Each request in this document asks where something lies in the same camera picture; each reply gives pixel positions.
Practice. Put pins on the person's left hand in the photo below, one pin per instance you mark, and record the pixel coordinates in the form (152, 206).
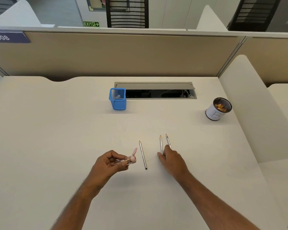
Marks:
(103, 166)

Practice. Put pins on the person's right hand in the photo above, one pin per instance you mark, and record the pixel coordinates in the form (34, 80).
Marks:
(174, 162)

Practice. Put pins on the person's left thumb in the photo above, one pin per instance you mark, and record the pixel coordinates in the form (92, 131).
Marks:
(122, 167)

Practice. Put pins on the person's right thumb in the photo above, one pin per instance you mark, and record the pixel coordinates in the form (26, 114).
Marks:
(160, 157)

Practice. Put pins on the pink pencil sharpener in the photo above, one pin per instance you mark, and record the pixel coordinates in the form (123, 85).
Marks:
(133, 158)

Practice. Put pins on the person's left forearm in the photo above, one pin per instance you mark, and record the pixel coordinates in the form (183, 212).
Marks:
(78, 208)

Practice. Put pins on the person's right forearm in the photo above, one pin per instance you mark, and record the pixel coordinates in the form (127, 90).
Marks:
(211, 203)

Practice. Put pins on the silver pencil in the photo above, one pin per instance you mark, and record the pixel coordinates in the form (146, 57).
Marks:
(167, 140)
(161, 144)
(143, 155)

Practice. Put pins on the blue mesh pen holder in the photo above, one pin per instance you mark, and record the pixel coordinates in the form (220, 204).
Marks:
(118, 102)

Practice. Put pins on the black mesh cup white label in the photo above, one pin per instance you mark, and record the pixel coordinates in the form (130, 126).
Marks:
(214, 114)

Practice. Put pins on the pencil shavings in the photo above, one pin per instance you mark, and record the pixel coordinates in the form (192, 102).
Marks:
(221, 107)

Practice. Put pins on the white side divider panel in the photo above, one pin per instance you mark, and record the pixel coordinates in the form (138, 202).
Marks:
(252, 110)
(210, 21)
(16, 16)

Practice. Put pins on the beige desk partition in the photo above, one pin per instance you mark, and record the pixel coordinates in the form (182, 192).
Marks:
(115, 55)
(271, 57)

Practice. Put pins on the black mesh office chair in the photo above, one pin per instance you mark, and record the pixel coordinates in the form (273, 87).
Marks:
(1, 5)
(127, 14)
(252, 14)

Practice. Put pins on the green exit sign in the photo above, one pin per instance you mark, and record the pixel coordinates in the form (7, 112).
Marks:
(91, 24)

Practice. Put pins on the blue number label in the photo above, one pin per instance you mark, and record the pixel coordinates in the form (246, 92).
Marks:
(9, 37)

